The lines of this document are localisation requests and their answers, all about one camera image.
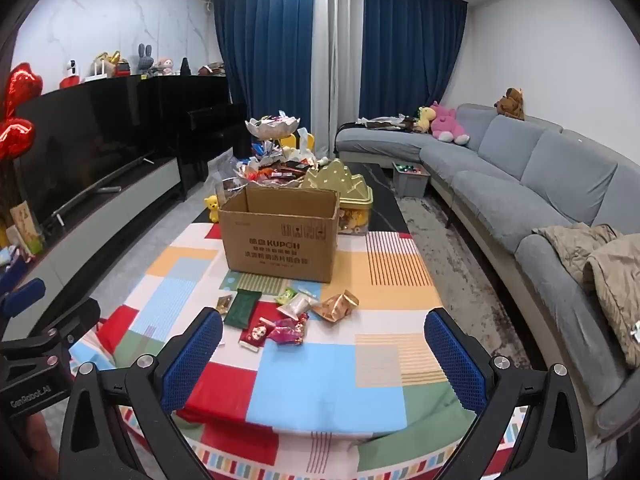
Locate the two-tier shell snack stand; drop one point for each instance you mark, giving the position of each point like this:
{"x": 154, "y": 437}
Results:
{"x": 272, "y": 127}

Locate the patchwork colour tablecloth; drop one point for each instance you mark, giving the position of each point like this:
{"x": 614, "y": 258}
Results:
{"x": 325, "y": 385}

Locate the beige quilted jacket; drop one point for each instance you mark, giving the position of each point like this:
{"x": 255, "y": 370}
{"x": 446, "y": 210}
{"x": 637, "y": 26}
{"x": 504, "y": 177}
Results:
{"x": 600, "y": 260}

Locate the red heart balloon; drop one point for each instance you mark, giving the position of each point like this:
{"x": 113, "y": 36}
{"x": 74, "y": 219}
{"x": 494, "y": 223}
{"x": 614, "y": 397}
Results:
{"x": 15, "y": 137}
{"x": 22, "y": 87}

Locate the grey patterned rug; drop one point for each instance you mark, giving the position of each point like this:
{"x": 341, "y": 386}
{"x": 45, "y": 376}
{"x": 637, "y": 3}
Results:
{"x": 465, "y": 270}

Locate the pink doll plush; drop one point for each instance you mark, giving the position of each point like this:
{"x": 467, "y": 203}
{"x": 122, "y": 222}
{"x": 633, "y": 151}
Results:
{"x": 165, "y": 66}

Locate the magenta snack packet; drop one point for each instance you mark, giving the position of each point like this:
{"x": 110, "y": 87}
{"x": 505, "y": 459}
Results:
{"x": 287, "y": 332}

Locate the black cone figure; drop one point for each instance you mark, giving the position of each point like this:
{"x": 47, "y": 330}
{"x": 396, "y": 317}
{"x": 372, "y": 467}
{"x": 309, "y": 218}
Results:
{"x": 186, "y": 67}

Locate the gold foil balloon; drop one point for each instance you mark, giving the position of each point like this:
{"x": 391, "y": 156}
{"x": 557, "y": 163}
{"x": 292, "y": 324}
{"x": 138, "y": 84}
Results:
{"x": 109, "y": 57}

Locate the grey corner sofa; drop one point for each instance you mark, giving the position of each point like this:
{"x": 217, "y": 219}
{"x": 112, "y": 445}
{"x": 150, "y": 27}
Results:
{"x": 510, "y": 170}

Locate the black upright piano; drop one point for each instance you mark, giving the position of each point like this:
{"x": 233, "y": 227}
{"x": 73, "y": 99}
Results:
{"x": 190, "y": 110}

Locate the grey and black TV cabinet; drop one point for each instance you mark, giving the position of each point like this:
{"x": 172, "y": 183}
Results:
{"x": 125, "y": 195}

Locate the yellow plush toy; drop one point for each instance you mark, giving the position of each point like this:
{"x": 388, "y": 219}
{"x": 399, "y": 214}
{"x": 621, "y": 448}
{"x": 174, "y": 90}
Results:
{"x": 426, "y": 117}

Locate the printed paper bag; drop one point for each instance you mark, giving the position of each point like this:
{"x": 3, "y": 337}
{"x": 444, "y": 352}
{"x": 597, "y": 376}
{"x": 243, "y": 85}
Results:
{"x": 25, "y": 225}

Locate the red and white snack packet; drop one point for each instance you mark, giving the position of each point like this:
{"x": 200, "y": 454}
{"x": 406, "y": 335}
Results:
{"x": 256, "y": 336}

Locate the pink plush toy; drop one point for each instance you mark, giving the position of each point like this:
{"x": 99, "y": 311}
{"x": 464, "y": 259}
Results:
{"x": 447, "y": 122}

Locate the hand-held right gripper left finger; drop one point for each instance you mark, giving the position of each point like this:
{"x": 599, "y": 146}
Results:
{"x": 192, "y": 360}

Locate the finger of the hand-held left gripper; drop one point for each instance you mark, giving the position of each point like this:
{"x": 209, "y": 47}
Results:
{"x": 75, "y": 320}
{"x": 22, "y": 293}

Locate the grey storage box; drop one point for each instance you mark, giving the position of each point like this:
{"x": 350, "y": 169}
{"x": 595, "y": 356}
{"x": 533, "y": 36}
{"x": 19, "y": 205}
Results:
{"x": 410, "y": 182}

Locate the brown plush toy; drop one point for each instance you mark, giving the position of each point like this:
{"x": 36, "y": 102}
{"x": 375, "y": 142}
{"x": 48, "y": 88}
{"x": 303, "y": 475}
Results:
{"x": 511, "y": 102}

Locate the small red box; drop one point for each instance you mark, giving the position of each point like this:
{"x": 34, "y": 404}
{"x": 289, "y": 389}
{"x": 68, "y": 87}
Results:
{"x": 123, "y": 69}

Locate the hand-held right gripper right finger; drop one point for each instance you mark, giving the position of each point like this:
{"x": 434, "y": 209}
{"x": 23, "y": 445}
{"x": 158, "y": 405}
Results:
{"x": 452, "y": 360}

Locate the brown cardboard box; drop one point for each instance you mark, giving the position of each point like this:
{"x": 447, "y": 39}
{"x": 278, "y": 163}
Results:
{"x": 280, "y": 245}

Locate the light green snack packet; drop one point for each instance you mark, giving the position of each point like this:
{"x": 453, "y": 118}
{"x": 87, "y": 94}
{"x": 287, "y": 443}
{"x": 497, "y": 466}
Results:
{"x": 287, "y": 294}

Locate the grey bunny plush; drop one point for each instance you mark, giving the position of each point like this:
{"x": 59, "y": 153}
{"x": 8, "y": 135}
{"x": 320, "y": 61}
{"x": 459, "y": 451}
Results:
{"x": 145, "y": 62}

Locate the pile of assorted wrapped sweets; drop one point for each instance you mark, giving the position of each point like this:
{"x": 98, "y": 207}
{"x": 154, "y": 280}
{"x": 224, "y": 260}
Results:
{"x": 277, "y": 170}

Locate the white sheer curtain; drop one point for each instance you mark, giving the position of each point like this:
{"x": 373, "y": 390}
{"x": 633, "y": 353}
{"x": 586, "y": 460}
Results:
{"x": 337, "y": 60}

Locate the blue curtain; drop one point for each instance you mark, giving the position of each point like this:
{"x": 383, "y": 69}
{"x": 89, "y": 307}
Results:
{"x": 410, "y": 45}
{"x": 265, "y": 50}

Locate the gold ridged tin box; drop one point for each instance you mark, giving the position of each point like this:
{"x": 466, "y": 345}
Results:
{"x": 345, "y": 182}

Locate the brown basket clutter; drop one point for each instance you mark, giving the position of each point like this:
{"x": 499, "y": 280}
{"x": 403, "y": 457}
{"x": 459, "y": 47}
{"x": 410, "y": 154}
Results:
{"x": 212, "y": 68}

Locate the orange biscuit packet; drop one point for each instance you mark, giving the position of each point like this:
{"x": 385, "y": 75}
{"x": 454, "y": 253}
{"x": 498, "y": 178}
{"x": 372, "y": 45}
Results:
{"x": 339, "y": 306}

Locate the white plastic bag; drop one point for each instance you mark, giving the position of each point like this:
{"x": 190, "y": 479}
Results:
{"x": 305, "y": 139}

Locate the yellow bear figure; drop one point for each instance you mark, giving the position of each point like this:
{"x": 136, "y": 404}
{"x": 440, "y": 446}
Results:
{"x": 211, "y": 207}

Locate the black flat television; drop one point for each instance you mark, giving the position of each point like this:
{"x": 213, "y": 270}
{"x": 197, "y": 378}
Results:
{"x": 85, "y": 145}

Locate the dark green snack packet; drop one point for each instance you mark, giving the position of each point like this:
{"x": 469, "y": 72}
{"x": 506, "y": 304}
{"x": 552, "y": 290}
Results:
{"x": 241, "y": 308}

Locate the gold snack packet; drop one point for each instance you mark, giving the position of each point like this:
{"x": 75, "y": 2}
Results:
{"x": 225, "y": 304}

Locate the white security camera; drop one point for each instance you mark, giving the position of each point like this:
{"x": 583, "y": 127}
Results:
{"x": 72, "y": 67}

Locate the clear plastic bag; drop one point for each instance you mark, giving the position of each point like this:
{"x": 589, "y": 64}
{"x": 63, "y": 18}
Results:
{"x": 222, "y": 170}

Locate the small pale snack packet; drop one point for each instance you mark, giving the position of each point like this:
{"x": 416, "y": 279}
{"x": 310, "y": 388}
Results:
{"x": 306, "y": 292}

